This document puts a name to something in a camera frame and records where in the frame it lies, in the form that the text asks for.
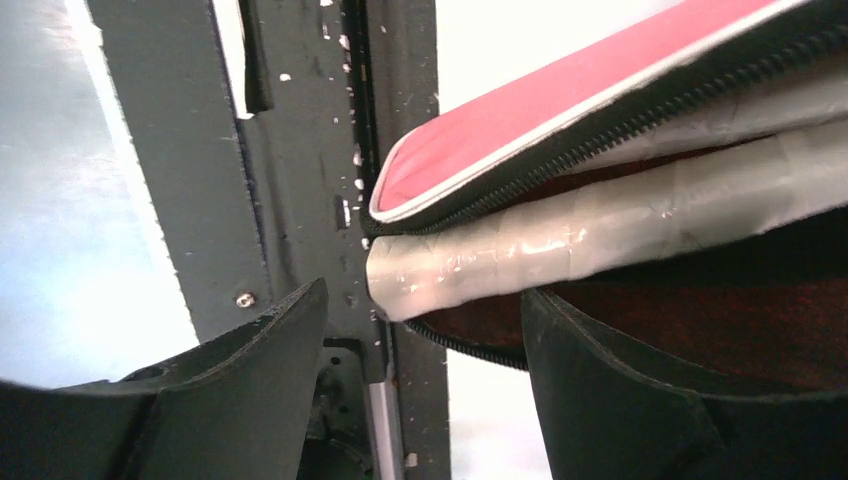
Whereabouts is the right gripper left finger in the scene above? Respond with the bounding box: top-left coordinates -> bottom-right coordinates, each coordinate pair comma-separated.
1,279 -> 328,479

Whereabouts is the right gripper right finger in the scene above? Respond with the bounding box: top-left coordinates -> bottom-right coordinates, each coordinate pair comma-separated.
521,289 -> 847,479

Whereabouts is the pink sport racket bag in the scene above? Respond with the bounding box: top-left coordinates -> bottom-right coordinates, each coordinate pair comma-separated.
369,1 -> 847,390

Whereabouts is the pink racket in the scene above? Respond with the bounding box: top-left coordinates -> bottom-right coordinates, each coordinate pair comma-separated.
366,121 -> 847,321
571,56 -> 847,173

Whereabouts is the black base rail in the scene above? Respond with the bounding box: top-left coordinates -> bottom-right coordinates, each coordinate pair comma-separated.
88,1 -> 451,479

